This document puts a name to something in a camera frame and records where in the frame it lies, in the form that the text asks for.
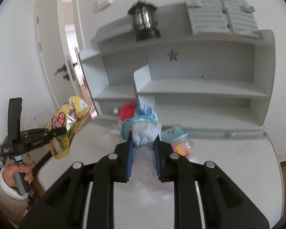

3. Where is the white blue wrapper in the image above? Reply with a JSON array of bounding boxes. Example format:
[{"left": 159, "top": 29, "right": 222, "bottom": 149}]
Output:
[{"left": 120, "top": 115, "right": 162, "bottom": 150}]

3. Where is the yellow snack bag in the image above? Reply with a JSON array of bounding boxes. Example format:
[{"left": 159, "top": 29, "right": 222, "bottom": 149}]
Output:
[{"left": 46, "top": 96, "right": 90, "bottom": 159}]

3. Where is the pink yellow wrapper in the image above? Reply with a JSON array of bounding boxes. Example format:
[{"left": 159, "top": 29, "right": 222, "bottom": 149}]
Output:
[{"left": 172, "top": 140, "right": 191, "bottom": 157}]

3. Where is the clear plastic bag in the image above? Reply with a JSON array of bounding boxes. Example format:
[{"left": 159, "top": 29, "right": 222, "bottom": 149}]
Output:
[{"left": 115, "top": 147, "right": 174, "bottom": 207}]

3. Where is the blue white panda bag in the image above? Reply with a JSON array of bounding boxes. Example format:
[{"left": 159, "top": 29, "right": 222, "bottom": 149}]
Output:
[{"left": 135, "top": 103, "right": 158, "bottom": 122}]

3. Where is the red plastic lid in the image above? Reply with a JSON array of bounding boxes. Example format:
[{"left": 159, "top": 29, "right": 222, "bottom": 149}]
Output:
[{"left": 120, "top": 103, "right": 137, "bottom": 121}]

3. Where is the person's left hand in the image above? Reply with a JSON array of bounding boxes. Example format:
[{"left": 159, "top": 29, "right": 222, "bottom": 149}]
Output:
[{"left": 2, "top": 154, "right": 33, "bottom": 188}]

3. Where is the teal booklet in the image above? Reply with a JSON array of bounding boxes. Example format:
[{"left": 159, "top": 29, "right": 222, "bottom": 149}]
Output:
[{"left": 161, "top": 125, "right": 188, "bottom": 144}]

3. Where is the white fluffy left sleeve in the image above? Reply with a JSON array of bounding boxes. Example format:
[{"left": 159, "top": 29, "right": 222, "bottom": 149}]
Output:
[{"left": 0, "top": 169, "right": 29, "bottom": 226}]

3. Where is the white door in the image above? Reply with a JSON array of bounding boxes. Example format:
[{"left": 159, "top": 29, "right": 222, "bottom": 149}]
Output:
[{"left": 35, "top": 0, "right": 93, "bottom": 108}]

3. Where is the grey desk shelf unit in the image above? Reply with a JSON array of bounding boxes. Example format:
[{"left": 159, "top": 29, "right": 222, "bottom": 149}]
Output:
[{"left": 79, "top": 3, "right": 275, "bottom": 132}]

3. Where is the black lantern lamp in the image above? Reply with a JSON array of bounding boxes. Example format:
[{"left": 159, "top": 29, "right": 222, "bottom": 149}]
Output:
[{"left": 128, "top": 0, "right": 161, "bottom": 41}]

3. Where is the grey slatted box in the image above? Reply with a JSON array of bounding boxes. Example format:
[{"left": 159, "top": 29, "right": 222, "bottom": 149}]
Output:
[{"left": 184, "top": 0, "right": 261, "bottom": 39}]

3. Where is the black door handle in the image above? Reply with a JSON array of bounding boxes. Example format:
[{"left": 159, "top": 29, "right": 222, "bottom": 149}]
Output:
[{"left": 54, "top": 64, "right": 70, "bottom": 81}]

